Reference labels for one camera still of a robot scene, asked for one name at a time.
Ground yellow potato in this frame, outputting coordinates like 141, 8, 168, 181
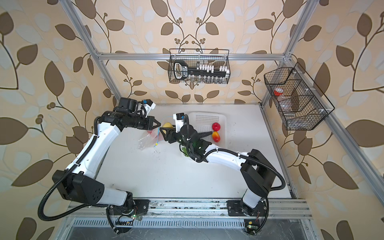
163, 122, 173, 128

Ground clear zip top bag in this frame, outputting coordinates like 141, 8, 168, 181
138, 128, 164, 150

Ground red yellow mango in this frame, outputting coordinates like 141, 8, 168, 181
212, 132, 221, 143

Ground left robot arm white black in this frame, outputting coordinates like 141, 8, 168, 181
38, 98, 161, 222

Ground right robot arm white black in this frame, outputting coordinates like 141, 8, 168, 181
160, 114, 286, 209

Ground white radish green leaves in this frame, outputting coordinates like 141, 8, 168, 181
182, 147, 190, 158

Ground white plastic perforated basket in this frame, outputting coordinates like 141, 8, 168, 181
184, 112, 227, 163

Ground black white tool in basket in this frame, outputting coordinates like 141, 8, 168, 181
171, 60, 231, 81

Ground red capped bottle in basket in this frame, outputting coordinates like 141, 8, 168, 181
273, 88, 284, 98

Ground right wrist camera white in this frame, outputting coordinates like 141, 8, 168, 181
173, 113, 185, 133

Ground black wire basket back wall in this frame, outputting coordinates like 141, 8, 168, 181
168, 48, 231, 85

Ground black wire basket wall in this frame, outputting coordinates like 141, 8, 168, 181
168, 48, 231, 85
264, 63, 335, 131

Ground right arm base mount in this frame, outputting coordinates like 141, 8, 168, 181
227, 198, 270, 236

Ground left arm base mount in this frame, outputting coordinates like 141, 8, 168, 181
106, 199, 150, 235

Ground black wire basket right wall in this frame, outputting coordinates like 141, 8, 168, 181
264, 63, 335, 131

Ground aluminium frame rail front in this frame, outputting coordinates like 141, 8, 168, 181
64, 197, 313, 220

